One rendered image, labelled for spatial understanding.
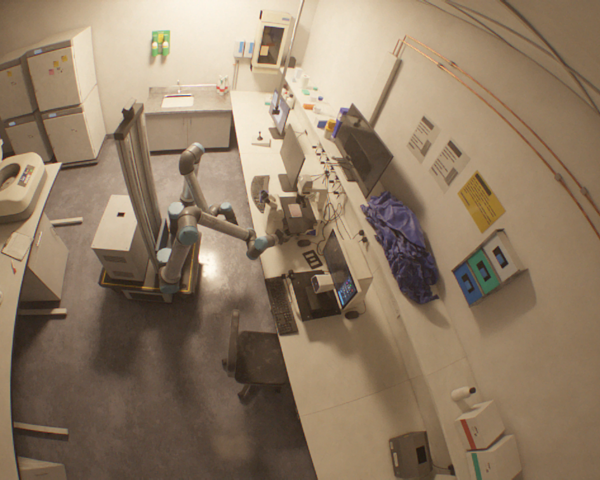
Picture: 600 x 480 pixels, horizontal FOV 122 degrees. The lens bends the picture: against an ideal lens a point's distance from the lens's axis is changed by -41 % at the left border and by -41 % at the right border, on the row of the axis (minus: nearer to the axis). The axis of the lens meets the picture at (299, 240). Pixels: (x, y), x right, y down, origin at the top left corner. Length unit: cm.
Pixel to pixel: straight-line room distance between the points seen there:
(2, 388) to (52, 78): 320
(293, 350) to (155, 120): 326
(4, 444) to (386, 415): 261
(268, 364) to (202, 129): 310
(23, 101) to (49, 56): 78
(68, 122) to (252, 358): 358
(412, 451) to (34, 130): 522
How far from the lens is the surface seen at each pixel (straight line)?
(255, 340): 220
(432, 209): 195
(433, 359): 175
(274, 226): 224
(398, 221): 191
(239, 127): 349
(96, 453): 290
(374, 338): 218
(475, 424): 171
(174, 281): 208
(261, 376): 214
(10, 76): 433
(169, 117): 396
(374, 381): 210
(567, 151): 150
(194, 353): 267
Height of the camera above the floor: 259
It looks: 51 degrees down
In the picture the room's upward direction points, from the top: 22 degrees clockwise
